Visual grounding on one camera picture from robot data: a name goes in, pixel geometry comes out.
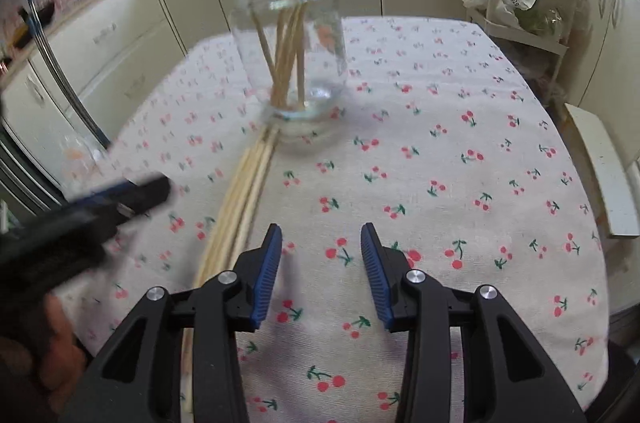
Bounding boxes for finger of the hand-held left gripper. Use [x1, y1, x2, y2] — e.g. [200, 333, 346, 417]
[75, 174, 172, 224]

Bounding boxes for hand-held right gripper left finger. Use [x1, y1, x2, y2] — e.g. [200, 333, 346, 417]
[60, 223, 283, 423]

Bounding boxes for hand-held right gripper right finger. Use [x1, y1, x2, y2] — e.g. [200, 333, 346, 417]
[360, 223, 588, 423]

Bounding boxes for bundle of wooden chopsticks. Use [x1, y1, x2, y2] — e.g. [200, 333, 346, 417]
[182, 0, 333, 416]

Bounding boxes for clear glass jar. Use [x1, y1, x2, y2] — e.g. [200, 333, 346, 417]
[231, 0, 349, 124]

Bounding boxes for person's left hand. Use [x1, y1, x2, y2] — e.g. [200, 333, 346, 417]
[0, 290, 93, 406]

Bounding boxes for cherry print tablecloth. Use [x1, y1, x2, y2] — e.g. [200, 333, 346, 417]
[75, 15, 611, 423]

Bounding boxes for cream kitchen base cabinets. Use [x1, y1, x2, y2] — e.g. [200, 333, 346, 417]
[0, 0, 640, 214]

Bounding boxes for black wok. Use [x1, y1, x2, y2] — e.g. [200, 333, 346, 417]
[17, 0, 56, 26]

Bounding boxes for white wooden stool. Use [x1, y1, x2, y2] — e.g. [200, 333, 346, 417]
[564, 103, 640, 238]

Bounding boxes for bag of green vegetables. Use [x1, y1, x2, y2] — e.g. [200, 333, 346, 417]
[515, 3, 563, 36]

